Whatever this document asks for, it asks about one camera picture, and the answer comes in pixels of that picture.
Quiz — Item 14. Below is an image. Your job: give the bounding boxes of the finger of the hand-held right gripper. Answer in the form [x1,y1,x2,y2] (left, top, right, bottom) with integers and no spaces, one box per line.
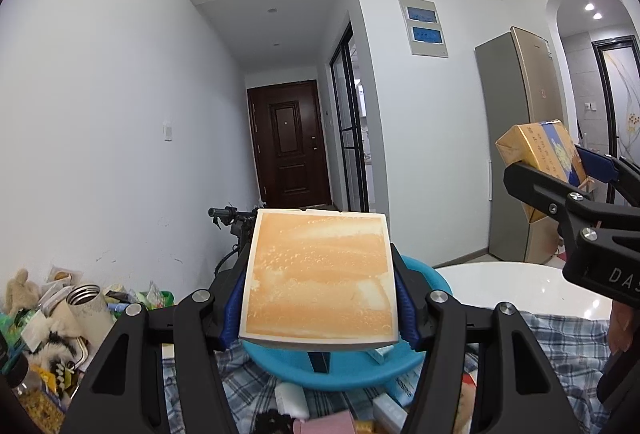
[504,163,601,235]
[577,146,640,207]

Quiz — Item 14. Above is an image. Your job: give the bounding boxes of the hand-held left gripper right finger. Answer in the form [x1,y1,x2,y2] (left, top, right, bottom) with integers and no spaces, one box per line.
[391,244,576,434]

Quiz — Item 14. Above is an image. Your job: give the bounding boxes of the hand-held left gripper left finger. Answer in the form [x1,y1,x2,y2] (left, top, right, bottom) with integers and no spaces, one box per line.
[65,259,247,434]

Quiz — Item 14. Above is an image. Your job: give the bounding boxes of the yellow and blue box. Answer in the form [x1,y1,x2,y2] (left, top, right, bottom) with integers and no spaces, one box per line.
[495,119,591,225]

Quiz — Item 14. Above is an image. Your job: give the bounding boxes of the blue plastic basin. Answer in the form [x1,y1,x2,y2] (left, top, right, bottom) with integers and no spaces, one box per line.
[242,255,453,390]

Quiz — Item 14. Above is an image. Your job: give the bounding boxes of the cream square box orange face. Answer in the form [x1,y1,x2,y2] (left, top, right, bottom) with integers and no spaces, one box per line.
[239,209,401,351]

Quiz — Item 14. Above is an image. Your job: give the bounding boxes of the grey and gold fridge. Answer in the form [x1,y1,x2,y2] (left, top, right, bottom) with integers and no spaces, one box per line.
[474,26,568,265]

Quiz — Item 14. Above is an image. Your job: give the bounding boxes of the frosted patterned door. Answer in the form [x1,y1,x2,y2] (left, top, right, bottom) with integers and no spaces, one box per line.
[591,36,640,165]

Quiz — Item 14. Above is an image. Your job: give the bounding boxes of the bundle of small sachets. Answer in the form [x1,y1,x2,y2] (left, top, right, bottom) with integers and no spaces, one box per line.
[102,281,177,312]

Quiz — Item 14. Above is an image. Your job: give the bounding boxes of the blue plaid cloth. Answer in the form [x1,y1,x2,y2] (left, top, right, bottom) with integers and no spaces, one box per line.
[165,311,613,434]

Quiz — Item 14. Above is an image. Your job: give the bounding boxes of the white tube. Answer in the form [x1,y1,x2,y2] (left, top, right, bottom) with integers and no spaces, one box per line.
[275,381,312,421]

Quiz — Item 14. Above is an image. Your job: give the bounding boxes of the black scrunchie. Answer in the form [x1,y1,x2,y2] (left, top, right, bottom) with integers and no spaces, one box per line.
[257,409,296,434]

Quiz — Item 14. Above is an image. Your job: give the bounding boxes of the pink folded item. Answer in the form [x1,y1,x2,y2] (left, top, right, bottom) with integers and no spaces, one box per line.
[294,414,357,434]

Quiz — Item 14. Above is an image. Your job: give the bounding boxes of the beige tumbler cup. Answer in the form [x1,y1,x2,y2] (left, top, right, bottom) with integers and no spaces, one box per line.
[65,284,117,365]

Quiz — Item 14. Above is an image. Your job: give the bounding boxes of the dark brown door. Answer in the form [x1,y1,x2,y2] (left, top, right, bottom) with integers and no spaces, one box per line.
[246,80,333,209]

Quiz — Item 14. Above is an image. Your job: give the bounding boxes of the black framed glass door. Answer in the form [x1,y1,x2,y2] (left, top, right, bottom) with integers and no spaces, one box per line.
[329,21,371,213]

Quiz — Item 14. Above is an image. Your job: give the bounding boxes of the cereal bag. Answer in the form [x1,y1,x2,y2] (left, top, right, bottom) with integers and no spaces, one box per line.
[15,364,68,434]

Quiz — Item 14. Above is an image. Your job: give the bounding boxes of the wall panel blue screens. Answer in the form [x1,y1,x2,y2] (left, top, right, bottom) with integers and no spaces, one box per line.
[398,0,449,58]

